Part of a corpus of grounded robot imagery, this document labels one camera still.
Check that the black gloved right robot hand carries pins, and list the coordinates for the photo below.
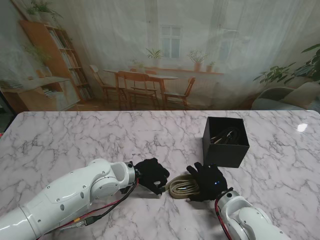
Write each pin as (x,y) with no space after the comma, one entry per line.
(210,183)

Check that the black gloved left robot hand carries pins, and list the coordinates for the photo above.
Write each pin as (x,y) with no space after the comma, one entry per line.
(151,175)

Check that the beige woven belt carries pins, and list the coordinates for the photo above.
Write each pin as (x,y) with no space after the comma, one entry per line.
(182,187)

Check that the dark brown woven belt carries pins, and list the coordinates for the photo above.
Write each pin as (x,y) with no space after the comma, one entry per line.
(230,136)

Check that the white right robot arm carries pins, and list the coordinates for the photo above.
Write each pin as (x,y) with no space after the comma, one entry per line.
(245,217)

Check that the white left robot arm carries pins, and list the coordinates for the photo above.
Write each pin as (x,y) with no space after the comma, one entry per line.
(70,192)

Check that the black belt storage box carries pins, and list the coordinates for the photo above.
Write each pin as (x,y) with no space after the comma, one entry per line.
(225,155)

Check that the printed room backdrop cloth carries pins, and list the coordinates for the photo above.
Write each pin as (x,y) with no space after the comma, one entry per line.
(160,50)

